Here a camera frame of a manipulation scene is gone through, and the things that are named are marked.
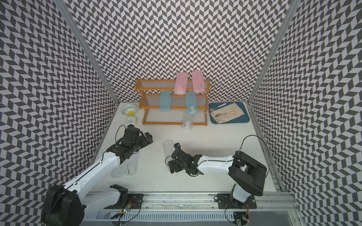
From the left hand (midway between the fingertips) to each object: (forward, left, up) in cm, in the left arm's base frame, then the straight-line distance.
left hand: (146, 140), depth 85 cm
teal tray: (+22, -67, -8) cm, 71 cm away
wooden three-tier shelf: (+45, +7, -8) cm, 46 cm away
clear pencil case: (+19, -25, -6) cm, 32 cm away
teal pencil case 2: (+28, -9, +5) cm, 30 cm away
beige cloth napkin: (+24, -54, -10) cm, 60 cm away
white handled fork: (+34, -46, -10) cm, 58 cm away
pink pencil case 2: (+29, -21, +19) cm, 41 cm away
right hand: (-12, -19, -9) cm, 24 cm away
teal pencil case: (+24, -28, +8) cm, 37 cm away
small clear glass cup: (+20, +16, -5) cm, 26 cm away
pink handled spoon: (+26, -57, -5) cm, 62 cm away
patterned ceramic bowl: (+32, +22, -8) cm, 40 cm away
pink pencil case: (+29, -33, +20) cm, 48 cm away
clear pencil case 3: (-12, +8, -9) cm, 16 cm away
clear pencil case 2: (-2, -13, -11) cm, 17 cm away
